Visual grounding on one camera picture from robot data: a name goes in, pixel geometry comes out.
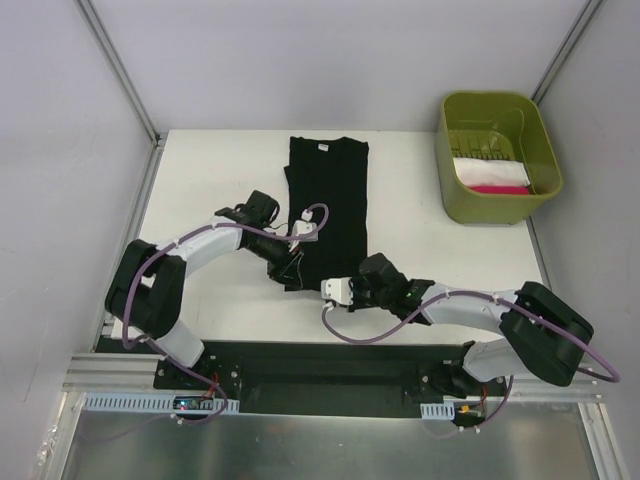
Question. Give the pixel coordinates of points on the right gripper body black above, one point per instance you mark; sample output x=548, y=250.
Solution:
x=357, y=293

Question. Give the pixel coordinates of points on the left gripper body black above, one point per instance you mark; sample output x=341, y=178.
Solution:
x=286, y=267

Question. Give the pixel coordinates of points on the black t shirt blue logo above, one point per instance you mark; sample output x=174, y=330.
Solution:
x=332, y=172

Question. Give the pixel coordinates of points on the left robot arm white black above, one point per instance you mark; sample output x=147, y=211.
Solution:
x=147, y=289

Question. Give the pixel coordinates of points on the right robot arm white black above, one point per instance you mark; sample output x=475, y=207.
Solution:
x=536, y=331

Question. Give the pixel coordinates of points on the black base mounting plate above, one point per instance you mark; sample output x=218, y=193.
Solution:
x=387, y=401

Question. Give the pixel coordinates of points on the pink rolled t shirt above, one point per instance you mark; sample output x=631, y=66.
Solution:
x=501, y=190

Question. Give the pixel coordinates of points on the white rolled t shirt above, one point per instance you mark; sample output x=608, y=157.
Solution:
x=478, y=172

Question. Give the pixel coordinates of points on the olive green plastic bin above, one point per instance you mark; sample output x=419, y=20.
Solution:
x=494, y=126

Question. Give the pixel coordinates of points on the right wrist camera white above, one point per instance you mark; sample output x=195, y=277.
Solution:
x=337, y=290

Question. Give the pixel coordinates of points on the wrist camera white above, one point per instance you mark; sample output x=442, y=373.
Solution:
x=305, y=229
x=337, y=290

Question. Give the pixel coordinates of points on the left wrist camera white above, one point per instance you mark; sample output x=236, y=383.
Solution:
x=305, y=229

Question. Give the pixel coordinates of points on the right white cable duct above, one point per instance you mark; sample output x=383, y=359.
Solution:
x=444, y=411

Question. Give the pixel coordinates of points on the aluminium frame rail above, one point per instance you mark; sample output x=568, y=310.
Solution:
x=146, y=373

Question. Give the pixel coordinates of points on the white slotted cable duct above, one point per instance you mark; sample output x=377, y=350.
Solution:
x=158, y=403

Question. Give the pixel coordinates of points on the left vertical aluminium post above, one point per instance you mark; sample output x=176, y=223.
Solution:
x=99, y=32

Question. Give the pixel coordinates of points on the vertical aluminium post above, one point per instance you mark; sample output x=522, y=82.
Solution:
x=568, y=45
x=99, y=32

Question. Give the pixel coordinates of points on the right vertical aluminium post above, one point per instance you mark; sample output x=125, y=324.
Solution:
x=568, y=45

